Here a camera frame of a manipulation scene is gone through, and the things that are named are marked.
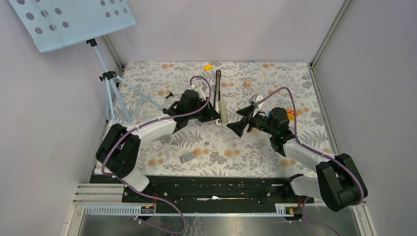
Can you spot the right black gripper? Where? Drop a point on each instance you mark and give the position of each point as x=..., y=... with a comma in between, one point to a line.
x=238, y=127

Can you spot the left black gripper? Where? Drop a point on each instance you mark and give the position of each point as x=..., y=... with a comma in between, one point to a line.
x=210, y=113

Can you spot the beige oblong plastic case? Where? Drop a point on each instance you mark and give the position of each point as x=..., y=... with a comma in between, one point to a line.
x=221, y=108

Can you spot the black stapler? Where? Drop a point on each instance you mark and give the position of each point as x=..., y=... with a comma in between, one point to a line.
x=217, y=92

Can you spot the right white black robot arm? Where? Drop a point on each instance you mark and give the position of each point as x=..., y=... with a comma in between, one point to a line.
x=338, y=182

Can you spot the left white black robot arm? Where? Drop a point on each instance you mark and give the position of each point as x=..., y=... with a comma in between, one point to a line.
x=119, y=150

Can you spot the floral patterned table mat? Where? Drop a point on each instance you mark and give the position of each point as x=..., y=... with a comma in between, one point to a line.
x=288, y=85

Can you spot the yellow toy brick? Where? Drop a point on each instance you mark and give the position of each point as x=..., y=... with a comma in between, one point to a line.
x=208, y=67

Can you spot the yellow butterfly toy block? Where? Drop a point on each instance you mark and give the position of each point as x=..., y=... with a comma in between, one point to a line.
x=291, y=114

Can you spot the grey staple strip block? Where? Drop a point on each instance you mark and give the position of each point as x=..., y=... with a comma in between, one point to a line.
x=187, y=157

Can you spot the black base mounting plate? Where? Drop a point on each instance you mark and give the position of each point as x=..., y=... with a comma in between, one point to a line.
x=224, y=194

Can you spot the blue perforated music stand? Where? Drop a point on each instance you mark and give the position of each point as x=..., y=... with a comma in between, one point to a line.
x=55, y=24

